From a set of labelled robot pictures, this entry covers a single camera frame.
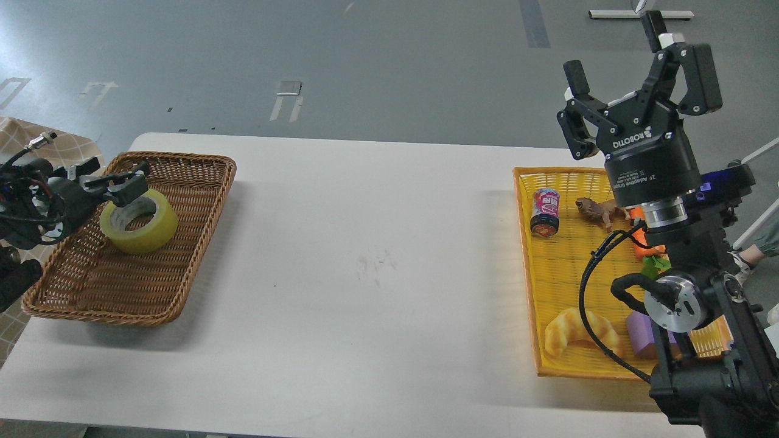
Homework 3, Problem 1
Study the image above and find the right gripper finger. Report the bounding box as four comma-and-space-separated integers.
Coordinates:
556, 60, 615, 160
637, 10, 723, 117

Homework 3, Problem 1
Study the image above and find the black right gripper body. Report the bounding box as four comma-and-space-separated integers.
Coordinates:
600, 97, 702, 207

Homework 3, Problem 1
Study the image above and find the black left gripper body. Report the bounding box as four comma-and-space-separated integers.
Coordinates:
24, 160, 103, 244

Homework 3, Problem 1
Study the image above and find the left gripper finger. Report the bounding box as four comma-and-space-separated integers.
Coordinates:
85, 161, 150, 207
67, 157, 101, 182

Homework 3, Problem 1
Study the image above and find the yellow tape roll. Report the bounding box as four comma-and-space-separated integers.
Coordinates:
99, 189, 179, 255

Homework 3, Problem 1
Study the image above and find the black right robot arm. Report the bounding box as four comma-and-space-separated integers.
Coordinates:
557, 10, 777, 437

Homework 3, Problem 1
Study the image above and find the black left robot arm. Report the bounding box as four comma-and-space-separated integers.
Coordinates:
1, 132, 150, 311

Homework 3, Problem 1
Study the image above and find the beige checkered cloth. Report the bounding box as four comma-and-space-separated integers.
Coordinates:
1, 116, 109, 366

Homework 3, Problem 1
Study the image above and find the brown toy animal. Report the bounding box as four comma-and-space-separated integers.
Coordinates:
574, 197, 631, 232

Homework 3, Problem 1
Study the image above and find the brown wicker basket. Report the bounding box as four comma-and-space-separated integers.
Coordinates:
21, 151, 237, 327

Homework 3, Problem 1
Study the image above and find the white stand base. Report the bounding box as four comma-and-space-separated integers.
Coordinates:
587, 9, 696, 21

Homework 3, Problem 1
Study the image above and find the yellow plastic basket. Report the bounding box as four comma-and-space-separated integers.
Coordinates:
512, 167, 734, 381

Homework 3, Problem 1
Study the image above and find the orange toy carrot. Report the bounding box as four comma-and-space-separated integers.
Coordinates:
632, 228, 671, 278

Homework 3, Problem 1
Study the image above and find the small drink can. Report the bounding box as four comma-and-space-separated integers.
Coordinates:
529, 187, 560, 237

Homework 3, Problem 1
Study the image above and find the person in green sleeve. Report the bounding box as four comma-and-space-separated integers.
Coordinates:
727, 137, 779, 326

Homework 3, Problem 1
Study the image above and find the purple block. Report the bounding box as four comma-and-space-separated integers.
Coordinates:
626, 311, 658, 361

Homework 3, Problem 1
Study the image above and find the toy croissant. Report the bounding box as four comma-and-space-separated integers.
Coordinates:
543, 308, 624, 357

